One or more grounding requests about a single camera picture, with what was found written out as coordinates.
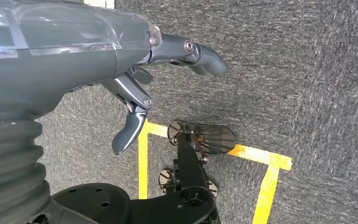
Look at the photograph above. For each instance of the yellow floor tape square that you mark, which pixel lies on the yellow floor tape square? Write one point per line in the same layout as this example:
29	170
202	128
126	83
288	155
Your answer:
142	167

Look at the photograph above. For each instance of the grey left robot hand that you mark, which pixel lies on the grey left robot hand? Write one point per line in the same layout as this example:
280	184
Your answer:
58	68

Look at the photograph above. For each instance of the black robot leg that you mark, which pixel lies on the black robot leg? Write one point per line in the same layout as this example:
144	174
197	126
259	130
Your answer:
188	173

